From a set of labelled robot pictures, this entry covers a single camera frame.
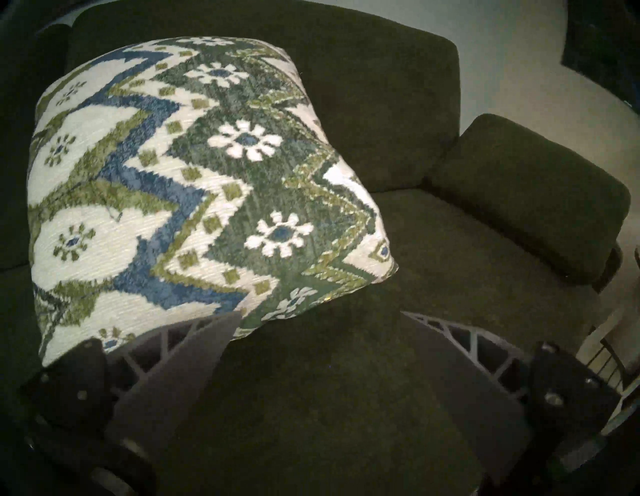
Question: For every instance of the dark green fabric sofa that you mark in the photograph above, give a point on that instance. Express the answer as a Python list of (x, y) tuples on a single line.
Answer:
[(325, 400)]

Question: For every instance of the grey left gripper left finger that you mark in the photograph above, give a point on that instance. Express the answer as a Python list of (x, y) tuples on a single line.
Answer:
[(165, 390)]

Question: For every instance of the green sofa armrest cushion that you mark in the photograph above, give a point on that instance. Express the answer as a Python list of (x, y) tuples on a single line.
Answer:
[(530, 200)]

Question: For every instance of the waterfall landscape wall picture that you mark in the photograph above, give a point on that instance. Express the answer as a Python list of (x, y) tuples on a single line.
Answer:
[(605, 45)]

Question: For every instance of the zigzag patterned throw pillow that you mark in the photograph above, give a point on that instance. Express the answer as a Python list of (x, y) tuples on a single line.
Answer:
[(200, 190)]

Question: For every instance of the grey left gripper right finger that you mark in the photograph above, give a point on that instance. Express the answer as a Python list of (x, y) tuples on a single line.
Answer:
[(465, 390)]

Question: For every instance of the white slatted wooden chair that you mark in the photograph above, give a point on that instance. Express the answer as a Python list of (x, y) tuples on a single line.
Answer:
[(590, 345)]

